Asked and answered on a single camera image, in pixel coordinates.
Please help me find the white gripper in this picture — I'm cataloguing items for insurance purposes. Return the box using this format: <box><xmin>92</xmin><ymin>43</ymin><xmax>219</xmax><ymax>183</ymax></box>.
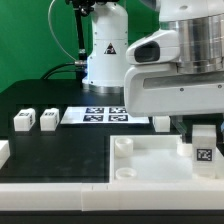
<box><xmin>124</xmin><ymin>64</ymin><xmax>224</xmax><ymax>142</ymax></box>

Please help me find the white square tabletop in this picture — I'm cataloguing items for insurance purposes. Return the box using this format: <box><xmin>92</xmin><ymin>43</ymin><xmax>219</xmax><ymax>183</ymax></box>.
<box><xmin>110</xmin><ymin>135</ymin><xmax>224</xmax><ymax>182</ymax></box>

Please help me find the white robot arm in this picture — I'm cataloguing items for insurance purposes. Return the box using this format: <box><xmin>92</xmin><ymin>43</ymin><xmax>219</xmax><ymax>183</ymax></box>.
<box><xmin>83</xmin><ymin>0</ymin><xmax>224</xmax><ymax>117</ymax></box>

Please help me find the white sheet with markers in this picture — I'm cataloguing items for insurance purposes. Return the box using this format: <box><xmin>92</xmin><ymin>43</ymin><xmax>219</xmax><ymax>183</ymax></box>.
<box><xmin>61</xmin><ymin>106</ymin><xmax>149</xmax><ymax>124</ymax></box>

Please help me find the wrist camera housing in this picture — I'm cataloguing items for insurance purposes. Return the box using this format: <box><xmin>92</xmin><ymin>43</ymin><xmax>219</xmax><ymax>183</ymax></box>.
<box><xmin>126</xmin><ymin>29</ymin><xmax>180</xmax><ymax>74</ymax></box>

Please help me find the white front wall fence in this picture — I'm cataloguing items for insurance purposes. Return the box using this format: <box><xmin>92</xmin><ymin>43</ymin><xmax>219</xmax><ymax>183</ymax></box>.
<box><xmin>0</xmin><ymin>180</ymin><xmax>224</xmax><ymax>211</ymax></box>

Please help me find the black cable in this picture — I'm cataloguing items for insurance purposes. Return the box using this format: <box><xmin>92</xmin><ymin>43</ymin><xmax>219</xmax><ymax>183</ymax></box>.
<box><xmin>41</xmin><ymin>62</ymin><xmax>88</xmax><ymax>80</ymax></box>

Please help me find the black camera pole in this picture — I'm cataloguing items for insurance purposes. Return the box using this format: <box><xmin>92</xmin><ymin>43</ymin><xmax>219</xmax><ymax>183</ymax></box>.
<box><xmin>65</xmin><ymin>0</ymin><xmax>98</xmax><ymax>80</ymax></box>

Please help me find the grey cable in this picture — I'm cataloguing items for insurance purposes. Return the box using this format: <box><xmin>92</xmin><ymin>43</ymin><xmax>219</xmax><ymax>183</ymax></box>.
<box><xmin>48</xmin><ymin>0</ymin><xmax>78</xmax><ymax>63</ymax></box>

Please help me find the white left wall piece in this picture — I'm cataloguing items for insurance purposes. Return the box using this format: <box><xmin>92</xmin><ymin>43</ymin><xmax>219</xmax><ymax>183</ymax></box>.
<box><xmin>0</xmin><ymin>140</ymin><xmax>10</xmax><ymax>169</ymax></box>

